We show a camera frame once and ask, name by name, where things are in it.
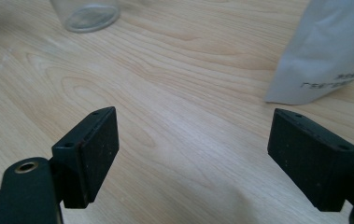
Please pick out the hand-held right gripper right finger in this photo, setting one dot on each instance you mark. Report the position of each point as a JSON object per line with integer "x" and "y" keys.
{"x": 311, "y": 161}

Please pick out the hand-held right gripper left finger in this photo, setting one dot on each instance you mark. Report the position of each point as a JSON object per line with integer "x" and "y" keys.
{"x": 90, "y": 161}

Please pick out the white printed plastic pouch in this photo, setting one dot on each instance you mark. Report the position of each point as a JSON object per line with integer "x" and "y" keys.
{"x": 321, "y": 49}

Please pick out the clear glass clip-top jar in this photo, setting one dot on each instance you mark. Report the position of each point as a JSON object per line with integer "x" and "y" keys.
{"x": 87, "y": 15}

